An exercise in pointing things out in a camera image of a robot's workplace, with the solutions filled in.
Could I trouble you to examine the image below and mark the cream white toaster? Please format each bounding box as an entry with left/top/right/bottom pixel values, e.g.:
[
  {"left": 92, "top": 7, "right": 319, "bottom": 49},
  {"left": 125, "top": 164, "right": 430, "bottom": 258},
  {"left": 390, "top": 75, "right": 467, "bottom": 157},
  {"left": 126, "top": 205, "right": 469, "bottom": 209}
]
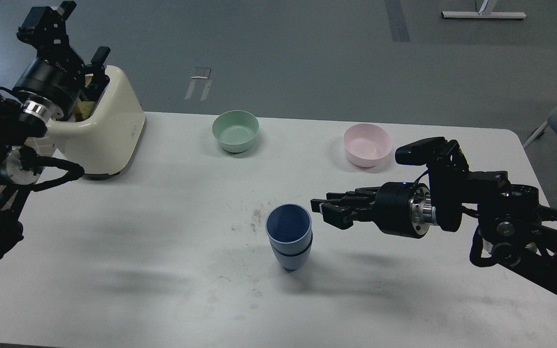
[{"left": 46, "top": 65, "right": 146, "bottom": 180}]

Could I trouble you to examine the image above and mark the dark blue cup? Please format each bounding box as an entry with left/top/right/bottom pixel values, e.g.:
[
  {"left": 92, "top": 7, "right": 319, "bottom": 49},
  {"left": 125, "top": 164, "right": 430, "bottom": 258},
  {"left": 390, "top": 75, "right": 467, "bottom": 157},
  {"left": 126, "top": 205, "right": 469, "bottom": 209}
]
[{"left": 268, "top": 231, "right": 314, "bottom": 271}]

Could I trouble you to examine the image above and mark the light blue cup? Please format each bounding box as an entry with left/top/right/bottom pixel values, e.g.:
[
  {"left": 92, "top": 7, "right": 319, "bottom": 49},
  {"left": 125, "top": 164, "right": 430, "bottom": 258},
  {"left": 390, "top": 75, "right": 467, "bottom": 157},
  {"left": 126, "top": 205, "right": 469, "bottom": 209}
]
[{"left": 265, "top": 203, "right": 312, "bottom": 255}]

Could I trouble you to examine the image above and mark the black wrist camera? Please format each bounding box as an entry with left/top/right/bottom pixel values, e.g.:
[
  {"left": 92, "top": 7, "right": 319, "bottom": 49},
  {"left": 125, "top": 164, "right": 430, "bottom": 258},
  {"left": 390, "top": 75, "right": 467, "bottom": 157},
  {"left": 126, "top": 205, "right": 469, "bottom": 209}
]
[{"left": 394, "top": 137, "right": 469, "bottom": 171}]

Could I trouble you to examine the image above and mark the pink bowl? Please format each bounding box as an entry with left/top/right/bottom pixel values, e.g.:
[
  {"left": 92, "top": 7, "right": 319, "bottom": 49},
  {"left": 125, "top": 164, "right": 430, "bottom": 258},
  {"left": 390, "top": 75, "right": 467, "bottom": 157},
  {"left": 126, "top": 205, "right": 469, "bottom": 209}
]
[{"left": 342, "top": 123, "right": 393, "bottom": 168}]

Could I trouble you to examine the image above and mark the right bread slice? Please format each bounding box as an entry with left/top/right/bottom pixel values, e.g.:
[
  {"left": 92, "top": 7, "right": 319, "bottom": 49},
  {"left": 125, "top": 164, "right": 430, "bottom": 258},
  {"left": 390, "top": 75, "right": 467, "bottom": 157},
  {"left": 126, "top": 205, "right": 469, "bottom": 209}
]
[{"left": 71, "top": 73, "right": 97, "bottom": 122}]

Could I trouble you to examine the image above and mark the green bowl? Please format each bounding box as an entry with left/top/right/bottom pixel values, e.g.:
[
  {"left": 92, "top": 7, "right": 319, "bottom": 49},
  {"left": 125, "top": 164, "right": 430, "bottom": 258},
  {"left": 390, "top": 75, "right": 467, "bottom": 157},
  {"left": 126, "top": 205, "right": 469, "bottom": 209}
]
[{"left": 212, "top": 110, "right": 260, "bottom": 153}]

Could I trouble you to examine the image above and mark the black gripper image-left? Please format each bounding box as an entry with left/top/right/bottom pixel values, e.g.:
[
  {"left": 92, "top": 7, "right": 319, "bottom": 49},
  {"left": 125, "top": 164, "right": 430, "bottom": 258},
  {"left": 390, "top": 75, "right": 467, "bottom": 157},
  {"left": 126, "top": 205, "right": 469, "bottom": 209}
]
[{"left": 13, "top": 0, "right": 111, "bottom": 119}]

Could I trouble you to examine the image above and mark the white stand base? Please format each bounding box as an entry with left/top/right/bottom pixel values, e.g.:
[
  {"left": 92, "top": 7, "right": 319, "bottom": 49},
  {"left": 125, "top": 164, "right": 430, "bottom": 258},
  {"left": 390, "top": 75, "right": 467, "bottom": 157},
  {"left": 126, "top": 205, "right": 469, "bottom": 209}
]
[{"left": 440, "top": 0, "right": 528, "bottom": 20}]

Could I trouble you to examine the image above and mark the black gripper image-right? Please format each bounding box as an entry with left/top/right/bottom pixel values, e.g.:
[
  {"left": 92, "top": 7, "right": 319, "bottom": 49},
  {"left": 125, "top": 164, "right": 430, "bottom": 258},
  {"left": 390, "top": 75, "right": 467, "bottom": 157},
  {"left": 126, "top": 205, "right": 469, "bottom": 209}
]
[{"left": 311, "top": 182, "right": 436, "bottom": 239}]

